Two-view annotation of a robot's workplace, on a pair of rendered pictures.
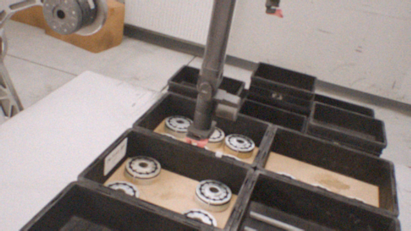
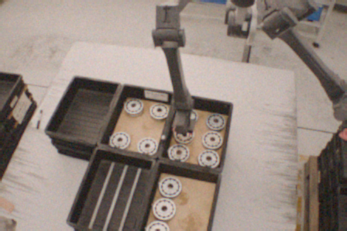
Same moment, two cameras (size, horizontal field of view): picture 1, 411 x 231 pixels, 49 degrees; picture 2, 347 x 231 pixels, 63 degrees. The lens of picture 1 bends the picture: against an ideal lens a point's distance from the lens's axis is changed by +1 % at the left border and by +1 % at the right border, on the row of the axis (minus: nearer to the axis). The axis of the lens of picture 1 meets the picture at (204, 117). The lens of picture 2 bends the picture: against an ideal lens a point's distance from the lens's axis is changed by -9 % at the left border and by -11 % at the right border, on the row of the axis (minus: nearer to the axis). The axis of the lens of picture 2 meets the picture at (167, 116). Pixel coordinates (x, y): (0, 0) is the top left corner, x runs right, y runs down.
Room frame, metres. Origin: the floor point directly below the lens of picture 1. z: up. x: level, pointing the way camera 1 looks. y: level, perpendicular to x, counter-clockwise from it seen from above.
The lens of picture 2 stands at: (1.16, -0.82, 2.18)
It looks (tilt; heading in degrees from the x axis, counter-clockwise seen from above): 55 degrees down; 93
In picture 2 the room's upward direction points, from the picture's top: 2 degrees counter-clockwise
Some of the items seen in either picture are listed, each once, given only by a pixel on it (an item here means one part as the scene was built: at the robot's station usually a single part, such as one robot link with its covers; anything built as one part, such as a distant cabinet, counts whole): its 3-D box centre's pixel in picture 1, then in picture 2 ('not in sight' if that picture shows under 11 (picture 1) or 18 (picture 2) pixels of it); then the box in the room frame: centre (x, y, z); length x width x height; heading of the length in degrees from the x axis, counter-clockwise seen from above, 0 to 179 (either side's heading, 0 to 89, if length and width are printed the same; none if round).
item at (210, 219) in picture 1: (197, 222); (120, 140); (0.88, -0.04, 0.86); 0.10 x 0.10 x 0.01
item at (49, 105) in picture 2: not in sight; (54, 107); (0.41, 0.29, 0.70); 0.33 x 0.23 x 0.01; 79
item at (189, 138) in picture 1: (197, 142); not in sight; (1.19, 0.01, 0.91); 0.07 x 0.07 x 0.09; 76
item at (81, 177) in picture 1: (170, 176); (138, 118); (0.98, 0.06, 0.92); 0.40 x 0.30 x 0.02; 77
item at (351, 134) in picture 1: (334, 155); not in sight; (2.21, -0.76, 0.37); 0.40 x 0.30 x 0.45; 79
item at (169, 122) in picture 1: (179, 123); (215, 122); (1.37, 0.08, 0.86); 0.10 x 0.10 x 0.01
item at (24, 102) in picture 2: not in sight; (22, 107); (-0.03, 0.51, 0.41); 0.31 x 0.02 x 0.16; 79
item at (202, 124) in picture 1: (203, 120); (184, 120); (1.20, 0.00, 0.98); 0.10 x 0.07 x 0.07; 166
